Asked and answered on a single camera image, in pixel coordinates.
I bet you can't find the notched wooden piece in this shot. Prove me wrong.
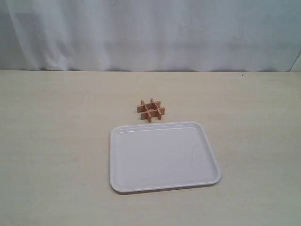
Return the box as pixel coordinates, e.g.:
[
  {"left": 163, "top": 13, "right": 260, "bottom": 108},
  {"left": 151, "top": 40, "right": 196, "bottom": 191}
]
[
  {"left": 137, "top": 101, "right": 161, "bottom": 113},
  {"left": 150, "top": 98, "right": 163, "bottom": 120},
  {"left": 139, "top": 100, "right": 152, "bottom": 122},
  {"left": 140, "top": 107, "right": 165, "bottom": 122}
]

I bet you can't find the white plastic tray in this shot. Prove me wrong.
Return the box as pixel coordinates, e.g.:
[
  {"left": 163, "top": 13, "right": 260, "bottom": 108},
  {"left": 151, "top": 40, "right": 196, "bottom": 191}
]
[{"left": 109, "top": 121, "right": 222, "bottom": 194}]

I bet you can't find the white curtain backdrop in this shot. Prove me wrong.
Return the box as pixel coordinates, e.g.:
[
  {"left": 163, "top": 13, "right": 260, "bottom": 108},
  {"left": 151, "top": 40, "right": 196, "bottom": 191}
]
[{"left": 0, "top": 0, "right": 301, "bottom": 72}]

